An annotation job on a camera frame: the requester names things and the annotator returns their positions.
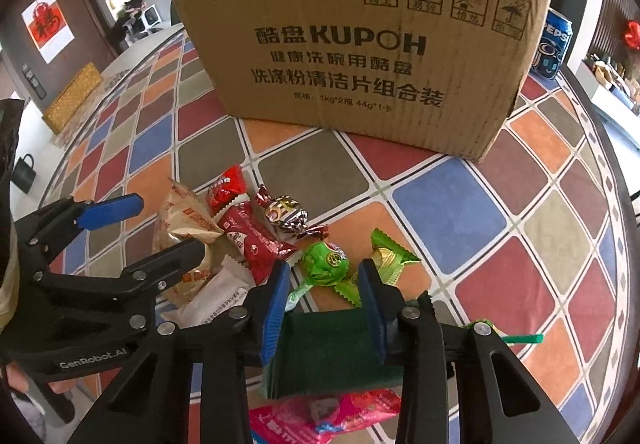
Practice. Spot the green gold candy packet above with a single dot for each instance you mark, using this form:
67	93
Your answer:
387	256

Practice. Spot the dark figure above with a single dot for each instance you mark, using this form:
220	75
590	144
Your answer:
127	19

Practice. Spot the black handbag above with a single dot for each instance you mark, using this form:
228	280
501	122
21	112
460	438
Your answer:
22	176

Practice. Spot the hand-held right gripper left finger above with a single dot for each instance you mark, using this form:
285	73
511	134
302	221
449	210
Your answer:
276	309

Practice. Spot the red gold foil candy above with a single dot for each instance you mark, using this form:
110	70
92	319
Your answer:
287	214

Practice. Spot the pile of assorted small boxes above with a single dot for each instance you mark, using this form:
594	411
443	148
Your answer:
612	74

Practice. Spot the white sideboard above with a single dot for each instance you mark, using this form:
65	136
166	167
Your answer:
612	99

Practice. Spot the dark green snack packet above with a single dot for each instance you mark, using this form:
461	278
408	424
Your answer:
325	349

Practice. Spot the yellow woven box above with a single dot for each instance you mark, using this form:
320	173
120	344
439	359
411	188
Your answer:
72	96

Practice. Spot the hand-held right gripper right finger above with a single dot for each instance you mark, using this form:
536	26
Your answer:
372	311

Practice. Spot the white snack packet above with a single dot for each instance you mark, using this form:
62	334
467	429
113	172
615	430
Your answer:
220	296

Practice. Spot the red and white door poster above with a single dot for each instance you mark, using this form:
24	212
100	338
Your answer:
47	24

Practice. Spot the pink snack packet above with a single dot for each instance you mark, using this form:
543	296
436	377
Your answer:
350	416

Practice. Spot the small red candy packet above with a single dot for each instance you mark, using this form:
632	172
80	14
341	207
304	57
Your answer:
225	191

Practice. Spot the green round twist candy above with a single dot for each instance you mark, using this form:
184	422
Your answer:
327	261

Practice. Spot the small white shelf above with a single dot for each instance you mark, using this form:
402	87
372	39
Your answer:
151	19

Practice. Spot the beige pastry packet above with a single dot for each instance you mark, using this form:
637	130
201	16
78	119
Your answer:
192	219
187	289

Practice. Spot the red balloon ornament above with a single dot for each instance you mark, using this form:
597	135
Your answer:
632	34

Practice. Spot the green wrapper strip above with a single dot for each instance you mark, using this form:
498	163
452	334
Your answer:
525	339

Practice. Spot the blue soda can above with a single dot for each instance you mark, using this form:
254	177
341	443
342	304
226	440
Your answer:
552	49

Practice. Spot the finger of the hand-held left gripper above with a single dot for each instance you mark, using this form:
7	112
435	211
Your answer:
112	211
175	261

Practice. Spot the red snack packet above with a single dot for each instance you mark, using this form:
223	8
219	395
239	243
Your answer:
255	244

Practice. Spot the black door lock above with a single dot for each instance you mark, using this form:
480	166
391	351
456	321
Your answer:
34	80

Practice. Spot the brown cardboard box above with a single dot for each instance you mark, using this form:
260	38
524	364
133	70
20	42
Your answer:
350	74

